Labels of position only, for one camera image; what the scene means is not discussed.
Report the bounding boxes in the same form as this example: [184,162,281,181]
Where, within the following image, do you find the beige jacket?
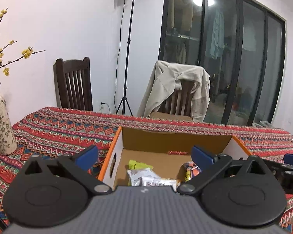
[137,60,210,122]

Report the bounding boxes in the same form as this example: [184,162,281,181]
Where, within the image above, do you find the patterned red tablecloth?
[0,107,293,224]

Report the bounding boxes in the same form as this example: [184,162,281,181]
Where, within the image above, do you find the silver snack packet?
[127,168,178,190]

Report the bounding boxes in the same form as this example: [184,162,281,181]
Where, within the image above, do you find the black framed glass doors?
[159,0,286,125]

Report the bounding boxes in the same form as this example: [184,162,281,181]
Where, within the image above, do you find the floral ceramic vase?
[0,83,17,155]

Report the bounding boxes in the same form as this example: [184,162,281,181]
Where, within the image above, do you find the green white snack packet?
[127,160,154,186]

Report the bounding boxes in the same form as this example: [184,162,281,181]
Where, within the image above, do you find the chair with beige jacket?
[150,80,194,122]

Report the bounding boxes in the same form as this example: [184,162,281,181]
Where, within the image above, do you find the red orange snack bag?
[183,161,201,182]

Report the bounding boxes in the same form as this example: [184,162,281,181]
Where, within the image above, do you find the studio light on stand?
[113,0,135,116]

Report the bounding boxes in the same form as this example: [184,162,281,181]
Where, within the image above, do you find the dark wooden chair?
[54,57,93,112]

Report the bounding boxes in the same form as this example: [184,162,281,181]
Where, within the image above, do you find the orange cardboard box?
[98,127,251,188]

